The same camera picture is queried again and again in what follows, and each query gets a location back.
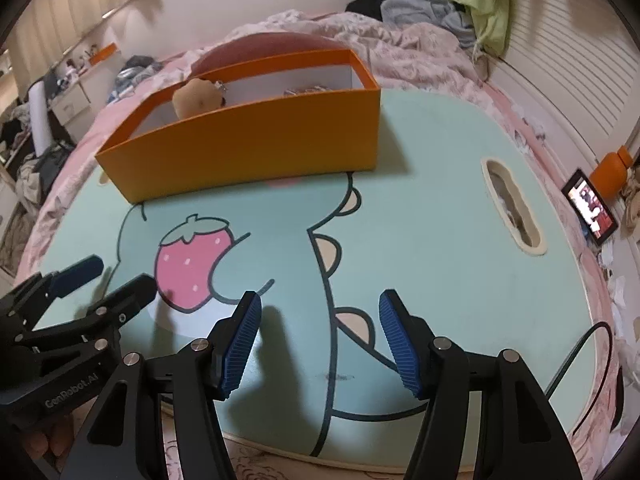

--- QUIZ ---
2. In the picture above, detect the white slatted panel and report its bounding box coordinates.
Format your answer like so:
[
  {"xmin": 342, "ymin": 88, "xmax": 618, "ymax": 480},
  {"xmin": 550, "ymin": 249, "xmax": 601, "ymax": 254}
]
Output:
[{"xmin": 492, "ymin": 0, "xmax": 640, "ymax": 166}]

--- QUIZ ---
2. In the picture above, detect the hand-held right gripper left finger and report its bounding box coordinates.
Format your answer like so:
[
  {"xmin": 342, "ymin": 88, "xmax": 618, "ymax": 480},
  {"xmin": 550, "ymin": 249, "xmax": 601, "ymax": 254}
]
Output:
[{"xmin": 60, "ymin": 290, "xmax": 263, "ymax": 480}]

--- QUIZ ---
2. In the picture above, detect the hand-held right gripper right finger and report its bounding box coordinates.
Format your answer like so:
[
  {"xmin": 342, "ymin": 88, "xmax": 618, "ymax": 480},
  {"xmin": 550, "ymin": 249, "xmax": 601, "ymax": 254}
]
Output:
[{"xmin": 378, "ymin": 289, "xmax": 576, "ymax": 480}]

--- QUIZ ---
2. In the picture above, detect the brown and blue plush toy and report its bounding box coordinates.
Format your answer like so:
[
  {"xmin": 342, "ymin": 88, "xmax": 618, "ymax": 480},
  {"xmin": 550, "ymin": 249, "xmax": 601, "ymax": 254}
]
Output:
[{"xmin": 172, "ymin": 77, "xmax": 228, "ymax": 120}]

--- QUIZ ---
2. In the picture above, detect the red-brown pillow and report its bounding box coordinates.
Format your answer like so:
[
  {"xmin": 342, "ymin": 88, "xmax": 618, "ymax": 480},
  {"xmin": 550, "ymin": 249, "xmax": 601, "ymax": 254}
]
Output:
[{"xmin": 190, "ymin": 32, "xmax": 321, "ymax": 76}]

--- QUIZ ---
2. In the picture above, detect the beige cloth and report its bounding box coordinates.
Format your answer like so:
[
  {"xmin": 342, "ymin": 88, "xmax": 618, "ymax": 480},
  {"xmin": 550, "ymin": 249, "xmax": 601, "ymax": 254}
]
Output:
[{"xmin": 622, "ymin": 160, "xmax": 640, "ymax": 231}]

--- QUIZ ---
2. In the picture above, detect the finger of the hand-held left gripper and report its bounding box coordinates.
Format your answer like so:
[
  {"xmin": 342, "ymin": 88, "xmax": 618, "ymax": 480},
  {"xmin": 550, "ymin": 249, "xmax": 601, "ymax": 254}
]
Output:
[
  {"xmin": 50, "ymin": 255, "xmax": 106, "ymax": 298},
  {"xmin": 87, "ymin": 274, "xmax": 158, "ymax": 333}
]

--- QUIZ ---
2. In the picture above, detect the black clothing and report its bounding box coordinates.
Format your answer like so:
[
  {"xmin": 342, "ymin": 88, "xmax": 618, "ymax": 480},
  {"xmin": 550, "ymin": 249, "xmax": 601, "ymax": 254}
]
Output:
[{"xmin": 345, "ymin": 0, "xmax": 396, "ymax": 13}]

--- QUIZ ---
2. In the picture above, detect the white bedside cabinet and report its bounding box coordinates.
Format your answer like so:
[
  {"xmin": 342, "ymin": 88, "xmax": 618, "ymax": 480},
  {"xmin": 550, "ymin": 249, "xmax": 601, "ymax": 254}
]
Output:
[{"xmin": 47, "ymin": 77, "xmax": 98, "ymax": 126}]

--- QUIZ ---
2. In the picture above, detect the white roll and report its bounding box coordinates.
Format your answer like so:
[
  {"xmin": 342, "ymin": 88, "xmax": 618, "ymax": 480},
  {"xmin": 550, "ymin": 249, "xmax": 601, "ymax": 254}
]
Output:
[{"xmin": 27, "ymin": 82, "xmax": 53, "ymax": 153}]

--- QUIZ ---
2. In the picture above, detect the beige curtain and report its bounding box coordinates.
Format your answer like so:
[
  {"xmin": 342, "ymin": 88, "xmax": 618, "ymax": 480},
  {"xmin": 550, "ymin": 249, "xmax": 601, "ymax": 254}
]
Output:
[{"xmin": 10, "ymin": 0, "xmax": 211, "ymax": 91}]

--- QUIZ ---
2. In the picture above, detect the smartphone with lit screen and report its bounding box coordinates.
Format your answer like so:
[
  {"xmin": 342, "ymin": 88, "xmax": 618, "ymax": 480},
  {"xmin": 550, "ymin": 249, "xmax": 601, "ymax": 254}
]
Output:
[{"xmin": 561, "ymin": 169, "xmax": 620, "ymax": 248}]

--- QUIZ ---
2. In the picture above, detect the orange bottle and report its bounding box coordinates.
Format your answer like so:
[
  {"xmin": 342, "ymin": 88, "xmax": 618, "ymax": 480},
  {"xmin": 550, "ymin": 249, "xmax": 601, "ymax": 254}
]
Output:
[{"xmin": 591, "ymin": 146, "xmax": 636, "ymax": 201}]

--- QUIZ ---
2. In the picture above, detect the clutter of small bottles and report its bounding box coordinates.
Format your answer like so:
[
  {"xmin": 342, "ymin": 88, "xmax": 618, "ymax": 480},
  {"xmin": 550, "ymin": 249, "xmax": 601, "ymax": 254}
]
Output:
[{"xmin": 62, "ymin": 47, "xmax": 101, "ymax": 78}]

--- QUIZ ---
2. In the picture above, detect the yellow-green cloth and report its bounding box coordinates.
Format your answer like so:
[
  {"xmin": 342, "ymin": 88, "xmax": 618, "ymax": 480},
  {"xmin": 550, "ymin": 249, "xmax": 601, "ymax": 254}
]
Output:
[{"xmin": 440, "ymin": 0, "xmax": 511, "ymax": 56}]

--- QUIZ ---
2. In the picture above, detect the brown snack packet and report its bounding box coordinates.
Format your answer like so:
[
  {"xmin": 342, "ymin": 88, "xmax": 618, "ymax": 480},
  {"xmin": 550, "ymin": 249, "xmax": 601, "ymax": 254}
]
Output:
[{"xmin": 282, "ymin": 85, "xmax": 333, "ymax": 98}]

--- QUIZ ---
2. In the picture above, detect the black charging cable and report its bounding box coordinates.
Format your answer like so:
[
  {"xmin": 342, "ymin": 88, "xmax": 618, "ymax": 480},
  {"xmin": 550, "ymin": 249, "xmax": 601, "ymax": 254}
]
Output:
[{"xmin": 545, "ymin": 322, "xmax": 613, "ymax": 401}]

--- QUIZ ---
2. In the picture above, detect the pink bed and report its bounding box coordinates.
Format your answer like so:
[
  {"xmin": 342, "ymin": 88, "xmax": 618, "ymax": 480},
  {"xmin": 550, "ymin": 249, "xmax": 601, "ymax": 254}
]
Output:
[{"xmin": 10, "ymin": 7, "xmax": 640, "ymax": 480}]

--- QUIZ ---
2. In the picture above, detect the black bag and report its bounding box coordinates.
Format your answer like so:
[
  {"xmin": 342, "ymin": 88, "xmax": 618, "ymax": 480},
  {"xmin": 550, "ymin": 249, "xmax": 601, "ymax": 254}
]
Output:
[{"xmin": 20, "ymin": 141, "xmax": 76, "ymax": 196}]

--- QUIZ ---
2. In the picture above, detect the pink floral quilt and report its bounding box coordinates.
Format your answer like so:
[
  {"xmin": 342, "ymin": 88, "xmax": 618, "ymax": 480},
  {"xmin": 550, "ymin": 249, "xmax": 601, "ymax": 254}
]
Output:
[{"xmin": 222, "ymin": 9, "xmax": 488, "ymax": 91}]

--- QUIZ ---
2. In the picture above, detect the grey clothing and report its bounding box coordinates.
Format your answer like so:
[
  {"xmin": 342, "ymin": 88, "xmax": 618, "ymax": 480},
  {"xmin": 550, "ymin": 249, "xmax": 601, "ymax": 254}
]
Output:
[{"xmin": 381, "ymin": 0, "xmax": 476, "ymax": 43}]

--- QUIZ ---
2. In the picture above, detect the green cartoon lap table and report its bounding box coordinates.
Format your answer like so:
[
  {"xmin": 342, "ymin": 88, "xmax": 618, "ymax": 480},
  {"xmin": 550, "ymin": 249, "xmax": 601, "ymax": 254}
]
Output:
[{"xmin": 12, "ymin": 87, "xmax": 616, "ymax": 471}]

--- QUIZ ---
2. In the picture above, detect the blue and white clothing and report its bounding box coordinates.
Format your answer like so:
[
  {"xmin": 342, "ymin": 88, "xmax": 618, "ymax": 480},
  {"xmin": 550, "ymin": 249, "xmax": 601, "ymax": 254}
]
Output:
[{"xmin": 107, "ymin": 56, "xmax": 161, "ymax": 103}]

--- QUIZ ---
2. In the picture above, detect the person's left hand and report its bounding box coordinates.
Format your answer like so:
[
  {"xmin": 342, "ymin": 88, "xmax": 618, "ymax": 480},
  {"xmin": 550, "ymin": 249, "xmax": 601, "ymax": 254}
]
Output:
[{"xmin": 20, "ymin": 405, "xmax": 83, "ymax": 466}]

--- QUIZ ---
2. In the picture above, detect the orange cardboard box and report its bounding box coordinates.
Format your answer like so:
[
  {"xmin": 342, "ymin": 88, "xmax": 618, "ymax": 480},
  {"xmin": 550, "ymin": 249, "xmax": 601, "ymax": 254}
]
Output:
[{"xmin": 95, "ymin": 49, "xmax": 382, "ymax": 205}]

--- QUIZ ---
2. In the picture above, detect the small orange box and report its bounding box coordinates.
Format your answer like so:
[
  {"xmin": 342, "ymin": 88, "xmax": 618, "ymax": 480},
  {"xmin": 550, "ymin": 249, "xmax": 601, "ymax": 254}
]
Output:
[{"xmin": 89, "ymin": 44, "xmax": 118, "ymax": 66}]

